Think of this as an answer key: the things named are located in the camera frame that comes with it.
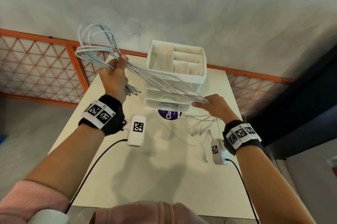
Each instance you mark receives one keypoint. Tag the person's right hand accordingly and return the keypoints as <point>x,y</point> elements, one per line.
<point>217,109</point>

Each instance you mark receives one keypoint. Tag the person's left hand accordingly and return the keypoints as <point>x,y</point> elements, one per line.
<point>112,79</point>

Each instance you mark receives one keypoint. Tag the person's right thumb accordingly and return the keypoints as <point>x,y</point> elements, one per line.
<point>200,104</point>

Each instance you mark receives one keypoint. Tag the person's left thumb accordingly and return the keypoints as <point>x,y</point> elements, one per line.
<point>122,61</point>

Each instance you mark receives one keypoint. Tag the person's left forearm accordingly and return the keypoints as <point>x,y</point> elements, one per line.
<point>71,158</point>

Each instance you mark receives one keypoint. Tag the person's right forearm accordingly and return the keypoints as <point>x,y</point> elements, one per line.
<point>266,187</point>

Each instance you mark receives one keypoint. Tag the round purple sticker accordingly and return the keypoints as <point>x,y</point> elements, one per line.
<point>168,115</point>

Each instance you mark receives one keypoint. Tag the white drawer desk organizer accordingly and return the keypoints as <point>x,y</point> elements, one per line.
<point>175,73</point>

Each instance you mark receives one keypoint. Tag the black wristband with marker tags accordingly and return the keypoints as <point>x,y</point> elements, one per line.
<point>101,115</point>
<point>241,135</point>

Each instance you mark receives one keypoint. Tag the orange lattice railing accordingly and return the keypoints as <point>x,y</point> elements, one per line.
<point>39,73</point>

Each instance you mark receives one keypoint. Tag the dark blue partition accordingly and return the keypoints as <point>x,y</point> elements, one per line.
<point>297,115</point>

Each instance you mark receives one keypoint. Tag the pink sweater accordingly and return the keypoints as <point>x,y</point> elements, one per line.
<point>31,200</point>

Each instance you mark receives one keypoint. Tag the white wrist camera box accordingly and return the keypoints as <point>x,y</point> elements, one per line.
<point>137,131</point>
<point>217,152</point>

